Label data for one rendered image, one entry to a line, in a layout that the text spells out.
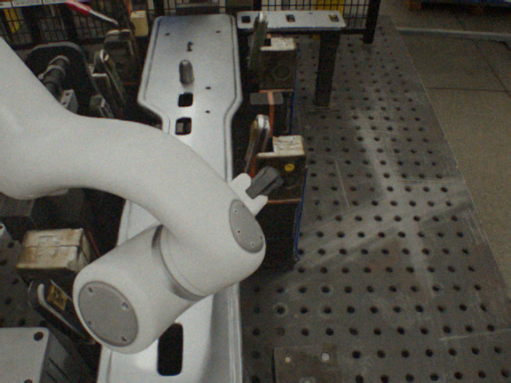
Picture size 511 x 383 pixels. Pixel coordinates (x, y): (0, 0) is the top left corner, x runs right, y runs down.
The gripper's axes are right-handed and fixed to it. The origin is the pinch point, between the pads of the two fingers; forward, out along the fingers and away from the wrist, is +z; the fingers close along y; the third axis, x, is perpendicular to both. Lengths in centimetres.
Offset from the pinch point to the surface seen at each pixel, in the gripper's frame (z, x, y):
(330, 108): 84, -6, 3
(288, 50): 44.4, -19.5, -8.6
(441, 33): 282, -1, -44
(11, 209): -15.6, -21.4, 20.8
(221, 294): -6.2, 7.2, 10.6
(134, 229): -2.1, -9.0, 18.0
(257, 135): 11.5, -6.9, -2.4
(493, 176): 184, 72, -12
